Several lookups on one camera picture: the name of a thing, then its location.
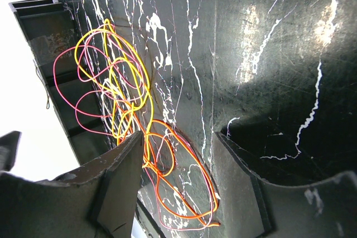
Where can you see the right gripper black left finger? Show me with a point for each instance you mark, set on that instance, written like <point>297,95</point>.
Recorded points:
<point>98,199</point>

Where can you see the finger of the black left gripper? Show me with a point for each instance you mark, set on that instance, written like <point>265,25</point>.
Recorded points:
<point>9,145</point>

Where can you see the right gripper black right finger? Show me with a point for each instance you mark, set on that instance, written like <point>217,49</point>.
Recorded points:
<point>253,207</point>

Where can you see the black three-compartment tray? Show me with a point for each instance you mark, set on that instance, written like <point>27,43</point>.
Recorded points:
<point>50,32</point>

